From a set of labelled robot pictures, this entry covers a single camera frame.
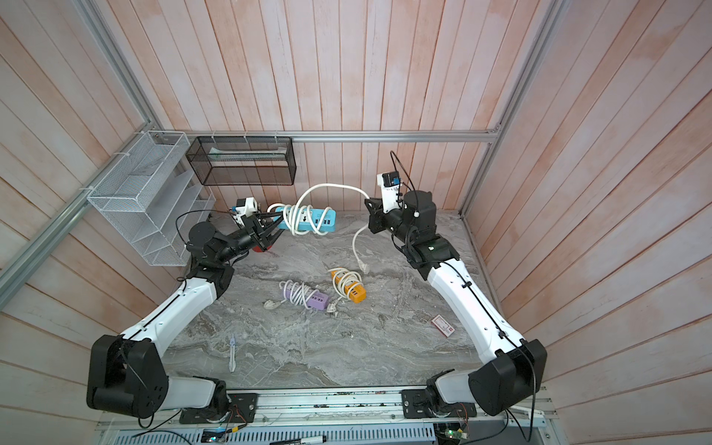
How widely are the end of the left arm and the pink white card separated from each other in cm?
59

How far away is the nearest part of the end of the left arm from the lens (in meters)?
0.65

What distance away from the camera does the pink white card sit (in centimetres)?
88
